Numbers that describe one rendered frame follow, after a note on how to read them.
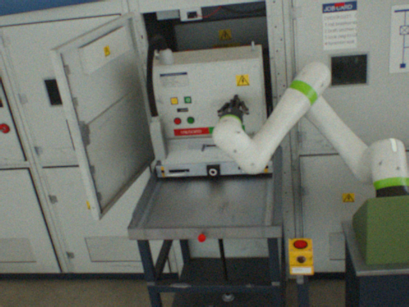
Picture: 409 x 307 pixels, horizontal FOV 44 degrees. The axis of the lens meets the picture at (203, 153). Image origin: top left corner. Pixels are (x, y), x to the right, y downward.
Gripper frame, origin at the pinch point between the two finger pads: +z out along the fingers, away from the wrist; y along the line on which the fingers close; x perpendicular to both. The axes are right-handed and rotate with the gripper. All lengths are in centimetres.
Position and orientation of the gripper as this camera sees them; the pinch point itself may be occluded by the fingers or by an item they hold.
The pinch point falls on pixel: (236, 100)
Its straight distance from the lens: 212.3
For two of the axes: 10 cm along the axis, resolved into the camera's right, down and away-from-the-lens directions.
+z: 1.4, -4.6, 8.8
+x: -1.3, -8.9, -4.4
